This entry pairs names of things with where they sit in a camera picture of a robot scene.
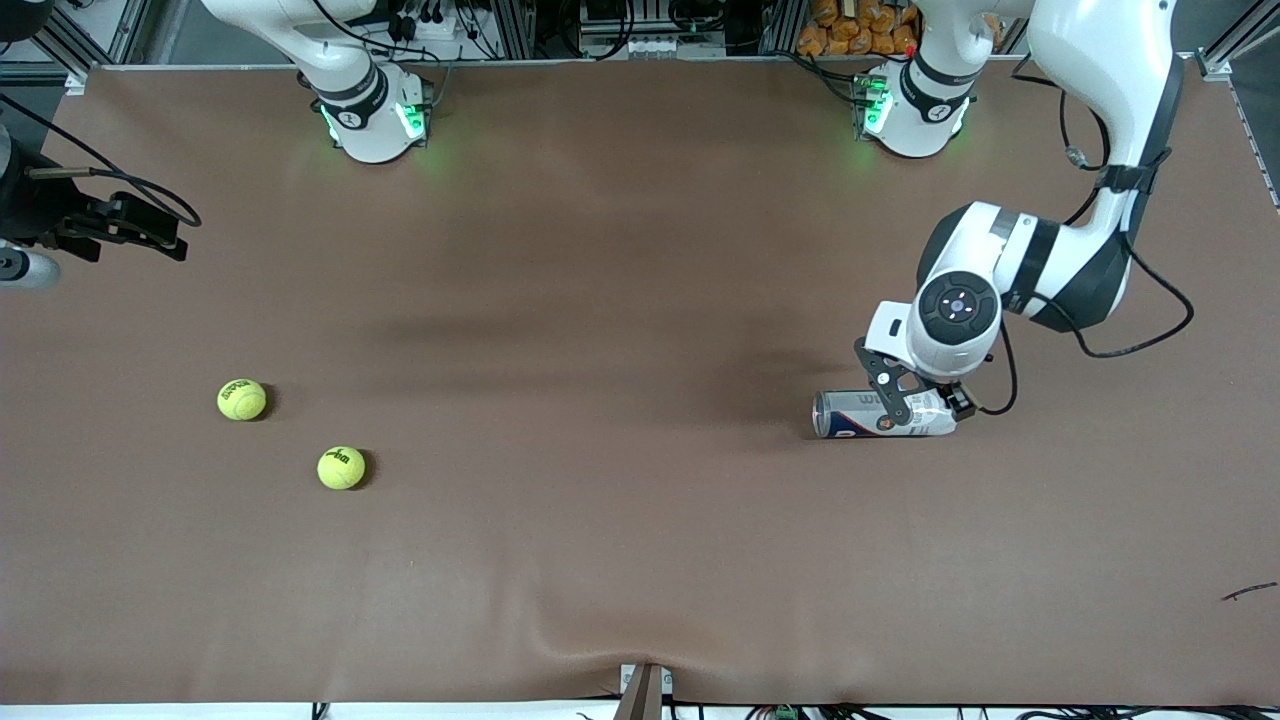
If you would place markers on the yellow Roland Garros tennis ball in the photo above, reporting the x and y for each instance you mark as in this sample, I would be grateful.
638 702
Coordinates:
241 399

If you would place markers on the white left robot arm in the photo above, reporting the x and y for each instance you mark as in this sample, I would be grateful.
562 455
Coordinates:
1100 60

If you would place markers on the aluminium frame post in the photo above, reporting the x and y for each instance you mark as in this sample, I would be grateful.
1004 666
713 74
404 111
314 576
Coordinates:
1225 55
65 55
515 30
780 25

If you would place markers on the green terminal connector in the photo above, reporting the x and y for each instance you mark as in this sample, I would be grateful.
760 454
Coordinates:
787 713

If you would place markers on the white electronics unit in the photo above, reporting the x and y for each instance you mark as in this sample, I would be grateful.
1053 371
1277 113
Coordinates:
670 45

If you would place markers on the yellow Wilson print tennis ball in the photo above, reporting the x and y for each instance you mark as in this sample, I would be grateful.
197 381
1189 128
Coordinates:
341 467

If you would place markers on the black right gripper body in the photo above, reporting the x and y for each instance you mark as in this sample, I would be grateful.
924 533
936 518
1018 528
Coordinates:
40 208

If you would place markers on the white power strip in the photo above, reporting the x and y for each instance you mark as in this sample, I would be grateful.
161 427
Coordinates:
430 25

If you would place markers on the aluminium table side rail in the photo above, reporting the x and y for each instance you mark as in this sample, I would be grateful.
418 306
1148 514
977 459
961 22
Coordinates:
1260 150

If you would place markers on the brown table mat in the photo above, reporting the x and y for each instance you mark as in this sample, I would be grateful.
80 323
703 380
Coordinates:
600 300

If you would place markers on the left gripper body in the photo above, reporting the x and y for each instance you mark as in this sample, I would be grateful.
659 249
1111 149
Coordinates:
962 401

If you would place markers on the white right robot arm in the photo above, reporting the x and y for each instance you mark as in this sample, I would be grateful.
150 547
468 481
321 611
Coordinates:
370 120

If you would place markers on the brown grey mounting bracket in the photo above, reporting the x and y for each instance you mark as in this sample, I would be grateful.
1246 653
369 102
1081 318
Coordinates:
645 695

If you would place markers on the silver blue ball can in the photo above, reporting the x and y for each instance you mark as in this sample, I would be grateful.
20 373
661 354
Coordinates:
850 412

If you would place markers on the orange packaged goods pile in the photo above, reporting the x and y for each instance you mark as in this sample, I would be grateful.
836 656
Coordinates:
850 30

